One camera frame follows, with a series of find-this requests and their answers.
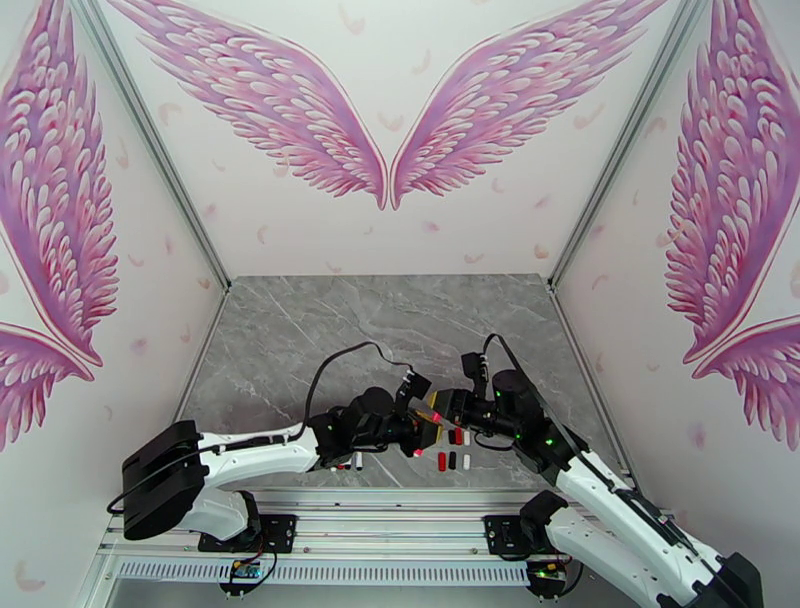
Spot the pink highlighter pen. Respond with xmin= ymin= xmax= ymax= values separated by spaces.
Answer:
xmin=411 ymin=407 xmax=450 ymax=458

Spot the small green circuit board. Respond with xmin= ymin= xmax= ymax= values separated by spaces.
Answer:
xmin=524 ymin=559 xmax=573 ymax=596
xmin=217 ymin=557 xmax=267 ymax=598

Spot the black right camera cable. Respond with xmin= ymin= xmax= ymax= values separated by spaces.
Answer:
xmin=482 ymin=332 xmax=761 ymax=608

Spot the black camera cable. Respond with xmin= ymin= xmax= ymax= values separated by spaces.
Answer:
xmin=482 ymin=332 xmax=761 ymax=608
xmin=109 ymin=340 xmax=411 ymax=517

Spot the black left camera cable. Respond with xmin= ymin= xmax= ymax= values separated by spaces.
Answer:
xmin=109 ymin=340 xmax=411 ymax=517

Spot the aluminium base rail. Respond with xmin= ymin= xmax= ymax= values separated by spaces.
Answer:
xmin=96 ymin=487 xmax=695 ymax=567

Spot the white perforated cable duct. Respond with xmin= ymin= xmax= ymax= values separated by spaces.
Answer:
xmin=115 ymin=559 xmax=545 ymax=589

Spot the aluminium frame post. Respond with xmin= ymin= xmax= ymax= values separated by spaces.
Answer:
xmin=69 ymin=0 xmax=231 ymax=294
xmin=547 ymin=0 xmax=714 ymax=295

